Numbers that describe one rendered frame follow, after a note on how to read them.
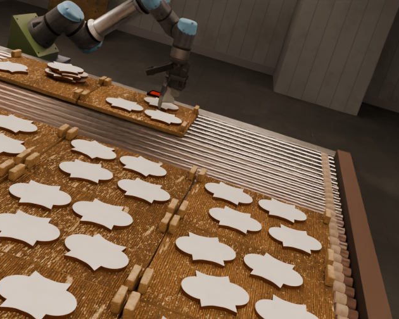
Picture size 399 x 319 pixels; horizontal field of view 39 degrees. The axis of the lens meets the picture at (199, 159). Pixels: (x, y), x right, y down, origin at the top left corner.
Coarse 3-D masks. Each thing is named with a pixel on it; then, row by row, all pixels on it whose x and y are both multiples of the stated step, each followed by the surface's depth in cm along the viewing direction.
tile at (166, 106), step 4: (144, 100) 230; (148, 100) 230; (152, 100) 232; (156, 100) 233; (152, 104) 226; (156, 104) 228; (164, 104) 230; (168, 104) 232; (172, 104) 234; (160, 108) 227; (164, 108) 226; (168, 108) 228; (172, 108) 229; (176, 108) 230
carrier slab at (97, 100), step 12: (96, 96) 220; (108, 96) 224; (120, 96) 229; (132, 96) 233; (144, 96) 238; (96, 108) 209; (108, 108) 210; (144, 108) 222; (156, 108) 227; (180, 108) 236; (132, 120) 209; (144, 120) 209; (192, 120) 225; (168, 132) 208; (180, 132) 207
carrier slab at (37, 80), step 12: (0, 60) 230; (12, 60) 234; (24, 60) 239; (36, 60) 244; (0, 72) 215; (36, 72) 228; (24, 84) 211; (36, 84) 214; (48, 84) 218; (60, 84) 222; (72, 84) 226; (84, 84) 231; (96, 84) 235; (60, 96) 210; (72, 96) 212
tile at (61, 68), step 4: (48, 64) 227; (52, 64) 228; (56, 64) 230; (60, 64) 232; (64, 64) 233; (68, 64) 235; (52, 68) 224; (56, 68) 224; (60, 68) 226; (64, 68) 227; (68, 68) 229; (72, 68) 230; (76, 68) 232; (80, 68) 234; (60, 72) 223; (64, 72) 225; (68, 72) 226; (72, 72) 226; (76, 72) 227; (80, 72) 230
